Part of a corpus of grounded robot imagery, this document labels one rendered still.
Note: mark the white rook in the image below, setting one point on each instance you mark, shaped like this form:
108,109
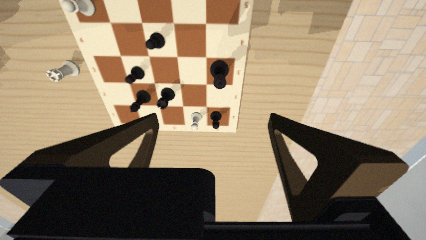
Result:
69,68

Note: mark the white pawn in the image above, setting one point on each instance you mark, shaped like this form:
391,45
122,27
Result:
195,117
87,7

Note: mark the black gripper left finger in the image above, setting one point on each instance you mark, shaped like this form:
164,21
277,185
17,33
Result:
97,148

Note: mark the brown and cream chessboard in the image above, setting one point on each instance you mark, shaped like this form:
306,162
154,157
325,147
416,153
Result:
197,33

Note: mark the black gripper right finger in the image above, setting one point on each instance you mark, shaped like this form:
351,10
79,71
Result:
346,168

